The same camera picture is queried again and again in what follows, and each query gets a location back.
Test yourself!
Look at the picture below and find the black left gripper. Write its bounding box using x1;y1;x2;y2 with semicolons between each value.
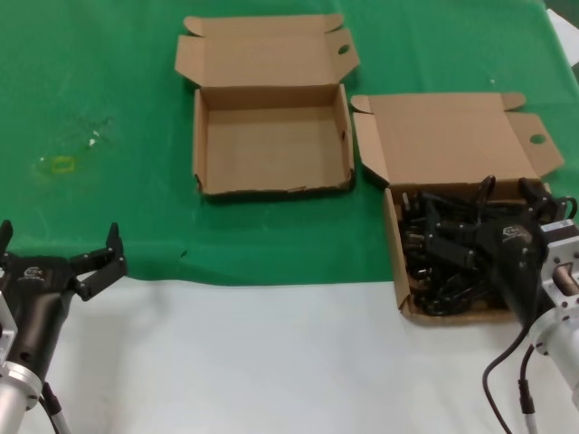
0;220;128;375

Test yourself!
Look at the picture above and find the cardboard box with open lid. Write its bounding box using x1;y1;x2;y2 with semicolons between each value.
350;92;566;327

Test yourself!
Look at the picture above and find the yellow tape square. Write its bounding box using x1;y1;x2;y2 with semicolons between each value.
48;156;77;175

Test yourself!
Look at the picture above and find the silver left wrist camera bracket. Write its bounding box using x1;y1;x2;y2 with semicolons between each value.
0;266;20;363

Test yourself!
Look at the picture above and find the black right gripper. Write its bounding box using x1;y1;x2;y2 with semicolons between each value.
422;177;563;327

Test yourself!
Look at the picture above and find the green table cloth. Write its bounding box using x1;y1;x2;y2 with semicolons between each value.
0;0;579;290

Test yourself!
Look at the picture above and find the cardboard box with torn rim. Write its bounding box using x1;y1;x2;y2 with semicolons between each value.
174;13;362;196

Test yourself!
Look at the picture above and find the right arm cable silver connector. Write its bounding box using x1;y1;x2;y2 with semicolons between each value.
517;347;539;434

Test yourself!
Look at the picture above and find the left arm cable with connector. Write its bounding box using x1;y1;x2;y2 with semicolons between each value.
38;382;71;434

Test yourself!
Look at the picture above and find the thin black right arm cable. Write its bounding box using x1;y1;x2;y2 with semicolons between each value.
481;323;533;434

